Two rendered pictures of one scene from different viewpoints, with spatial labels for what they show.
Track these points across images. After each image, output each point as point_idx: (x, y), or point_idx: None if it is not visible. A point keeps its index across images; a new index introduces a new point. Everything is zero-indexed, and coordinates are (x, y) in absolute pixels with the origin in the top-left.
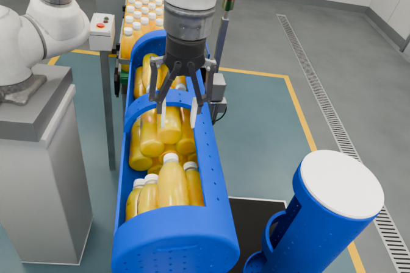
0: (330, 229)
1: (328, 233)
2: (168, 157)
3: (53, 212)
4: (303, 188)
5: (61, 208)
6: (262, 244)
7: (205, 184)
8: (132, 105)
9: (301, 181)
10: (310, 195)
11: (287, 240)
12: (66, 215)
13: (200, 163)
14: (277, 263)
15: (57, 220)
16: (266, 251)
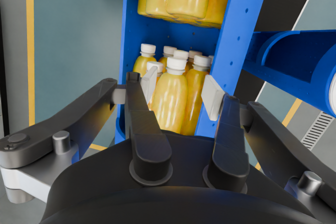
0: (317, 108)
1: (312, 105)
2: (171, 66)
3: None
4: (327, 79)
5: None
6: (259, 52)
7: (199, 133)
8: None
9: (333, 70)
10: (326, 89)
11: (277, 76)
12: None
13: (204, 106)
14: (260, 71)
15: None
16: (258, 60)
